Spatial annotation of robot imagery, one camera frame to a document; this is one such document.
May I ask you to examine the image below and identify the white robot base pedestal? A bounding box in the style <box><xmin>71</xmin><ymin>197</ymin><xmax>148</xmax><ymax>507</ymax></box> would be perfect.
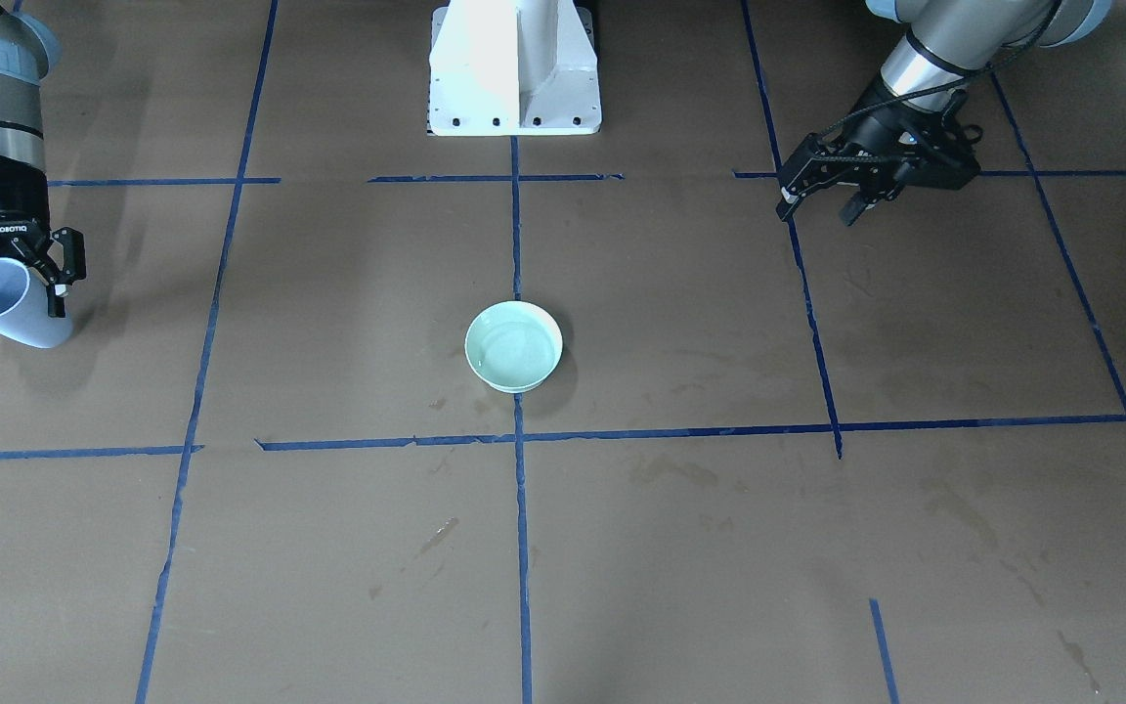
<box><xmin>426</xmin><ymin>1</ymin><xmax>604</xmax><ymax>139</ymax></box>

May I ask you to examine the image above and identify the mint green bowl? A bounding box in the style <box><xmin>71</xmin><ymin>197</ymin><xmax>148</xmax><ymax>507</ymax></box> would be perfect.
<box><xmin>463</xmin><ymin>300</ymin><xmax>564</xmax><ymax>395</ymax></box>

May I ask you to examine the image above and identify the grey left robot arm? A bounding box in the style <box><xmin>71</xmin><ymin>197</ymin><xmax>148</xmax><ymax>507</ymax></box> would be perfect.
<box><xmin>777</xmin><ymin>1</ymin><xmax>1112</xmax><ymax>226</ymax></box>

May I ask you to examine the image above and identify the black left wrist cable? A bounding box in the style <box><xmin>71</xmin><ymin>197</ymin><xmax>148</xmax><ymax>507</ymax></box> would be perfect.
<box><xmin>817</xmin><ymin>0</ymin><xmax>1062</xmax><ymax>148</ymax></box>

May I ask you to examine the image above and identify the blue plastic cup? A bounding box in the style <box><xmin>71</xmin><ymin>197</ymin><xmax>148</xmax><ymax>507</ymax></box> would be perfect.
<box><xmin>0</xmin><ymin>257</ymin><xmax>74</xmax><ymax>349</ymax></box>

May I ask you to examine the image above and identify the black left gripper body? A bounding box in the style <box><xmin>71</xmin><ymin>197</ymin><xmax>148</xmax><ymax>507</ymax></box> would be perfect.
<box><xmin>842</xmin><ymin>77</ymin><xmax>983</xmax><ymax>191</ymax></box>

